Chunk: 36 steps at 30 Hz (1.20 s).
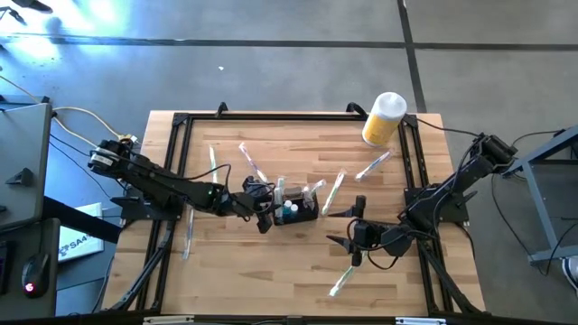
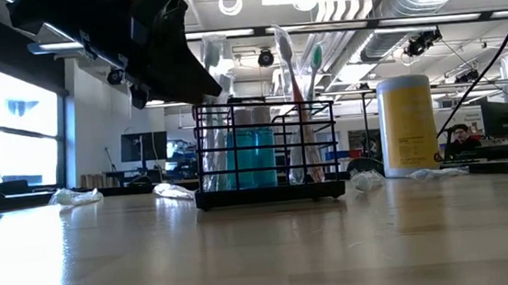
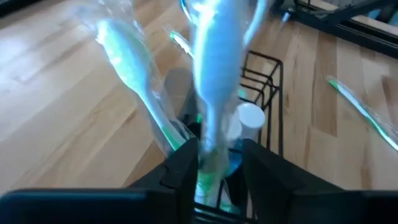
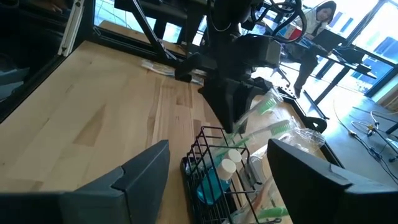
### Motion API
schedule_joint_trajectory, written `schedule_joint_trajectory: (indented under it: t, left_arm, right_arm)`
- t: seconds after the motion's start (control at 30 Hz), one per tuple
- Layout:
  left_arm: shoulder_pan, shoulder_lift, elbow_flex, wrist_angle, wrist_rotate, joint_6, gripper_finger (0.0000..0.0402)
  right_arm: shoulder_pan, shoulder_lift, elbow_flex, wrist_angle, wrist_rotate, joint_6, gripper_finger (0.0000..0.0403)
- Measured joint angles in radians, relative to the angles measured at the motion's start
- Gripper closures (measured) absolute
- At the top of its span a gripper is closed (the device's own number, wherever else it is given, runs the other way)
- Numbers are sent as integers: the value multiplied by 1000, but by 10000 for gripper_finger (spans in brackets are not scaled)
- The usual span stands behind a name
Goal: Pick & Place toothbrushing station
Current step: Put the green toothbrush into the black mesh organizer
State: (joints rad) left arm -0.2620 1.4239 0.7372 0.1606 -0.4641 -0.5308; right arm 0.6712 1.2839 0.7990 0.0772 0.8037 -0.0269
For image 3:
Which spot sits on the grey blue toothbrush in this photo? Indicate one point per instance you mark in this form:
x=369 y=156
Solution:
x=217 y=77

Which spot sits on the black aluminium table frame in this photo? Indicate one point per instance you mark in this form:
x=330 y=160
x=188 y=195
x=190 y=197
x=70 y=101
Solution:
x=342 y=28

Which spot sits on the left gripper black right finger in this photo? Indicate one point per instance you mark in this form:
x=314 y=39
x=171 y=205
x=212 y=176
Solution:
x=267 y=177

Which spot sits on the green toothbrush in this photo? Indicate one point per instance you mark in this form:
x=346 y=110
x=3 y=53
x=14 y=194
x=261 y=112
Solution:
x=180 y=42
x=133 y=68
x=360 y=109

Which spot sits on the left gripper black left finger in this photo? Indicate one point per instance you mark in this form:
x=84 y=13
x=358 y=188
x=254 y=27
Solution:
x=177 y=174

